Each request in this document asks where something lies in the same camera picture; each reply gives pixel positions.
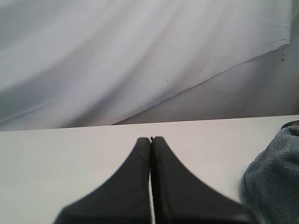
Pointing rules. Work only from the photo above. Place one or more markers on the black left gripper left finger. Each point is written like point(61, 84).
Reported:
point(123, 199)

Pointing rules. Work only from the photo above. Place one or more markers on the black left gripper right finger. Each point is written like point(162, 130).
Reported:
point(179, 197)

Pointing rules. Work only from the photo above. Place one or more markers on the blue fleece towel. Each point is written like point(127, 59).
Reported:
point(270, 184)

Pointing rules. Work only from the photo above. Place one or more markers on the round steel plate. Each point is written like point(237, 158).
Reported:
point(292, 123)

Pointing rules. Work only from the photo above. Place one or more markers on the white backdrop cloth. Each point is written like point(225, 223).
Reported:
point(63, 62)

